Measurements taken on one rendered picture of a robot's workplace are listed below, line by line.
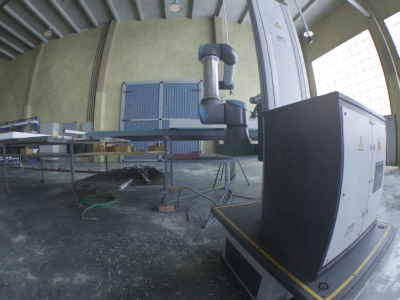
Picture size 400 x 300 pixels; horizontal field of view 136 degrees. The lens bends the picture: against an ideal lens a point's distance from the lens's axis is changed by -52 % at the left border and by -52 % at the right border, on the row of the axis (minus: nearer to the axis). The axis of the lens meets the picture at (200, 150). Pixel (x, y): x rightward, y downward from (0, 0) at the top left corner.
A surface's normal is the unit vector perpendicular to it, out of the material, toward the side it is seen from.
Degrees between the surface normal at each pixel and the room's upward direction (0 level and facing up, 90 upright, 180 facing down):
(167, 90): 90
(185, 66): 90
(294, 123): 90
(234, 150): 90
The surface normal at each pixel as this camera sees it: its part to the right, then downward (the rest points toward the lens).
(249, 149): 0.25, 0.02
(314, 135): -0.97, 0.01
